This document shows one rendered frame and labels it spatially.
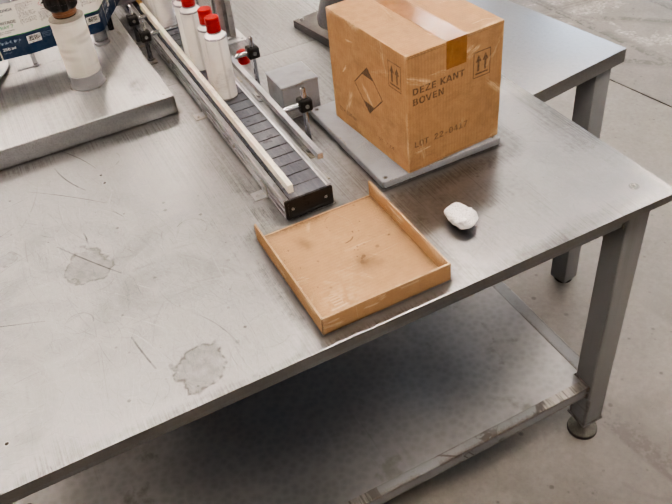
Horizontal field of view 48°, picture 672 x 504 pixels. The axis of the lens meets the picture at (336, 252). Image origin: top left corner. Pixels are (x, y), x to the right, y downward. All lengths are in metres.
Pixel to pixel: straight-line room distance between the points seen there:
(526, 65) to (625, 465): 1.07
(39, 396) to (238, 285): 0.39
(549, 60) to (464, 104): 0.50
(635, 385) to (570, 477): 0.38
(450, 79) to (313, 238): 0.42
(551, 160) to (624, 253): 0.25
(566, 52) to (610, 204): 0.64
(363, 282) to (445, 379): 0.69
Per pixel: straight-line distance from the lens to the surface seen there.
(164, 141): 1.87
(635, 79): 3.74
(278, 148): 1.67
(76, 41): 2.02
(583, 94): 2.18
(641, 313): 2.56
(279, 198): 1.54
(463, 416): 1.94
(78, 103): 2.03
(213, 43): 1.81
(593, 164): 1.69
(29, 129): 1.98
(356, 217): 1.53
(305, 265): 1.43
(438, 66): 1.52
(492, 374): 2.03
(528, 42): 2.16
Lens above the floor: 1.80
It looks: 42 degrees down
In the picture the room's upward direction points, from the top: 7 degrees counter-clockwise
